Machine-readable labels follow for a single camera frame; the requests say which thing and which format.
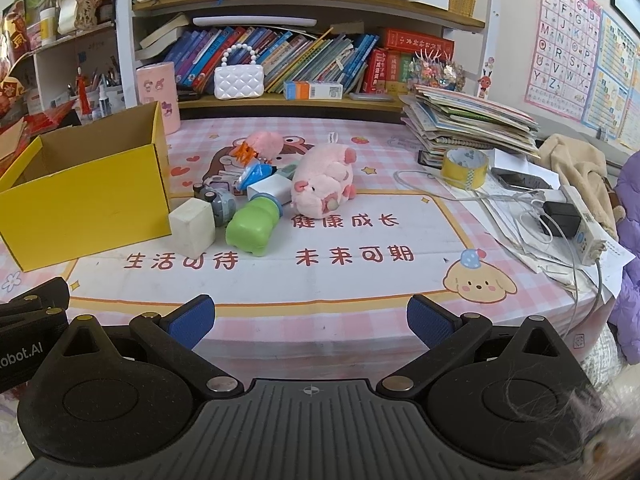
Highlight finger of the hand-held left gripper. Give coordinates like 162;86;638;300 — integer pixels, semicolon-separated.
0;277;71;334

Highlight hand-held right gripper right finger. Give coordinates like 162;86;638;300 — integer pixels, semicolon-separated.
376;294;582;400

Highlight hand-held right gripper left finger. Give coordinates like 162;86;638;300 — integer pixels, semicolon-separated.
50;294;246;400

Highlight white cube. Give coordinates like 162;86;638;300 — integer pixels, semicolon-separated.
168;198;217;257

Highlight yellow cardboard box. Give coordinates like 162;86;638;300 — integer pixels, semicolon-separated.
0;101;173;272

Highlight green plastic toy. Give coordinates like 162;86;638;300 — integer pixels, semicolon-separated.
225;196;281;257

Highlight grey toy car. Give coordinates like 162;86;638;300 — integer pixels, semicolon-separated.
193;182;237;226

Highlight small white box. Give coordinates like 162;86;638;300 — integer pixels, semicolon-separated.
247;175;295;207

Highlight blue plastic toy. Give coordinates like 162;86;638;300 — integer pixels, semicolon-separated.
236;162;277;192

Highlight pink pig plush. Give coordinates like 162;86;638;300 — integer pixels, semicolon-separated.
291;142;358;218

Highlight pink plush with orange claws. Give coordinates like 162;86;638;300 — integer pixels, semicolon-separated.
231;131;285;166

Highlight loose white papers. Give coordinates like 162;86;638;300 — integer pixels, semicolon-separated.
450;150;631;306

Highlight yellow tape roll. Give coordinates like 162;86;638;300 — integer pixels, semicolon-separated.
441;148;490;191

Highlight black charger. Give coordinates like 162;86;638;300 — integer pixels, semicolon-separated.
540;201;582;240

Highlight white quilted cushion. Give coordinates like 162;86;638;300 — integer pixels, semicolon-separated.
565;320;631;376

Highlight black phone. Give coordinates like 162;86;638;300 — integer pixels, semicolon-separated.
491;170;553;191

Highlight red paper decorations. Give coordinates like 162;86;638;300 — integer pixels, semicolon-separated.
0;102;81;161

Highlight white power strip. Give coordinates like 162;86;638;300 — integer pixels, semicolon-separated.
559;185;608;266

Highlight purple jacket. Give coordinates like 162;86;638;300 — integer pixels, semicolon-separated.
607;150;640;366

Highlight stack of picture books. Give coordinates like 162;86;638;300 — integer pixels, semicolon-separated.
400;84;541;158

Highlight red tassel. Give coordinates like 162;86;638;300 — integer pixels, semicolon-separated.
75;67;91;116

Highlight pen cups with pens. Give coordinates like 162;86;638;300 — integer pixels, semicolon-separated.
75;55;126;121

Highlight grey fur trim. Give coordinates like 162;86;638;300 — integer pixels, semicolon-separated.
580;395;640;476

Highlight beige cloth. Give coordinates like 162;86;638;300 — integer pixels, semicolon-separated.
537;134;626;241

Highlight white side shelf unit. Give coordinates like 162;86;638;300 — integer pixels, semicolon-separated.
30;22;126;126

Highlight pink cylinder holder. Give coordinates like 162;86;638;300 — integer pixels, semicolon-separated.
136;61;182;135

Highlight white quilted handbag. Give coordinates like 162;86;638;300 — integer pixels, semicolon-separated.
214;44;265;100

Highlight colourful hair accessories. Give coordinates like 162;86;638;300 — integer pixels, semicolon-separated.
407;47;468;93

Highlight orange white medicine box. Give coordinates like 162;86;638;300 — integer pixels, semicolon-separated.
283;80;344;101

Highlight red gold foil figure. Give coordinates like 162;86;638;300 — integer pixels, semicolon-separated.
0;2;31;66

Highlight white yellow jar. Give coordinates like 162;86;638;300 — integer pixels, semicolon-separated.
40;7;58;43

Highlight red boxed dictionaries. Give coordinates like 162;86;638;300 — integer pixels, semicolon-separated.
367;27;456;95

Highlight row of blue books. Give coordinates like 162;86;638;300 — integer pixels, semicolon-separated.
137;25;383;95

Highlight white rolled paper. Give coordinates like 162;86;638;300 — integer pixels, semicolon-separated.
192;16;318;27

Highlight wooden bookshelf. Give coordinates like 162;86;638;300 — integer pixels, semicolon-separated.
115;0;501;111

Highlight grey power cord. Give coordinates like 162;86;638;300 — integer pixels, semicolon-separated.
565;257;603;336

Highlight blue chart wall poster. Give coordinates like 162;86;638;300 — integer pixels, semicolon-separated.
582;10;640;148

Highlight alphabet wall poster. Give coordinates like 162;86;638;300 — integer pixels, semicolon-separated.
525;0;603;121

